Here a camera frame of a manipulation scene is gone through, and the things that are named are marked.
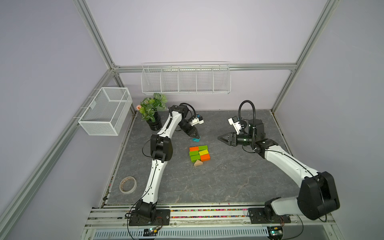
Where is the yellow block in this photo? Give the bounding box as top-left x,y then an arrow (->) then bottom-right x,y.
199,150 -> 209,156

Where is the green potted plant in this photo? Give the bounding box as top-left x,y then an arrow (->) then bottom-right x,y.
136,93 -> 168,131

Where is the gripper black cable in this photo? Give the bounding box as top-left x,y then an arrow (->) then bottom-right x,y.
179,102 -> 197,119
238,99 -> 257,142

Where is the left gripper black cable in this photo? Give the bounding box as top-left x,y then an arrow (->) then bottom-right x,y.
179,102 -> 197,119

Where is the orange block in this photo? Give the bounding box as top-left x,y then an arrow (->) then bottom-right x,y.
189,147 -> 199,152
200,154 -> 211,162

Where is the long white wire basket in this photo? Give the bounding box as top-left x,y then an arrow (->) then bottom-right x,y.
141,62 -> 232,95

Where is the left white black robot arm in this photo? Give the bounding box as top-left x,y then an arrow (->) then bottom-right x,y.
133,103 -> 200,221

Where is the white mesh side basket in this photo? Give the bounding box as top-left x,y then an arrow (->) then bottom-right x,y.
78,87 -> 133,136

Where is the white vented cable duct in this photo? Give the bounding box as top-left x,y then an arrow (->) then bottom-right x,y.
91,226 -> 269,240

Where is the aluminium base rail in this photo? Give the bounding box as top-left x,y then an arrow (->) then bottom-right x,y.
83,204 -> 337,229

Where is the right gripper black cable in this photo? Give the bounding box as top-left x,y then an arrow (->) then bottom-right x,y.
238,99 -> 257,142

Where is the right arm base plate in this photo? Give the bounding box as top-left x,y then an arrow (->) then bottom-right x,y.
247,206 -> 291,225

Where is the green block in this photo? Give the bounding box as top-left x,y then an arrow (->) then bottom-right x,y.
189,151 -> 200,157
190,155 -> 201,163
199,145 -> 208,151

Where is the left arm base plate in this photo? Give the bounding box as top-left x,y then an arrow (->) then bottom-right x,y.
129,209 -> 171,227

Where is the tape roll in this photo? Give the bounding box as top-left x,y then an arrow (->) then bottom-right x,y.
119,176 -> 138,195

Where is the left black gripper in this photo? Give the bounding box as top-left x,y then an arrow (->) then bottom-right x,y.
178,119 -> 201,139

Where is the tan wooden triangle block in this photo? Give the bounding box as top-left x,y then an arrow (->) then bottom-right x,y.
194,160 -> 203,167

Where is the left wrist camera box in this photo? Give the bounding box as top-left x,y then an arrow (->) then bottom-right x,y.
190,115 -> 204,126

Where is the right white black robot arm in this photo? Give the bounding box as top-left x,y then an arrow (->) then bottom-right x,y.
218,117 -> 340,222

